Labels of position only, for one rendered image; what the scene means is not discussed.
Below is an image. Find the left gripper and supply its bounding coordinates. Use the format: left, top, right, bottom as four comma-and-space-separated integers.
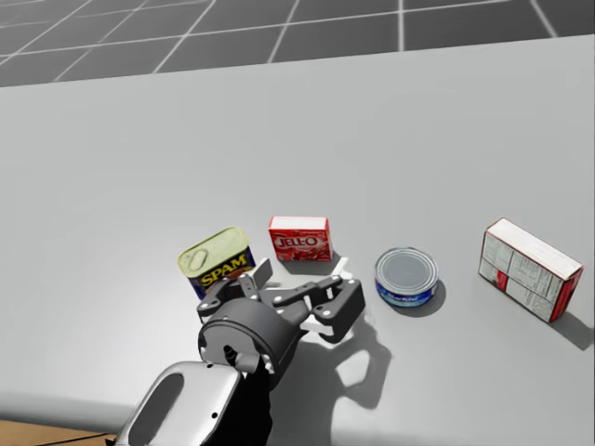
195, 257, 366, 374

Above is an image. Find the green and blue rectangular can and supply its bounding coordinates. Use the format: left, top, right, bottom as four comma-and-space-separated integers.
178, 226, 258, 301

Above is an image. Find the blue flat can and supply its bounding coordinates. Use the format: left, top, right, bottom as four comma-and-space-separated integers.
375, 246, 440, 308

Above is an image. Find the red and white carton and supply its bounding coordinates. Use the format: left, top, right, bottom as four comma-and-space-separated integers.
477, 216, 585, 324

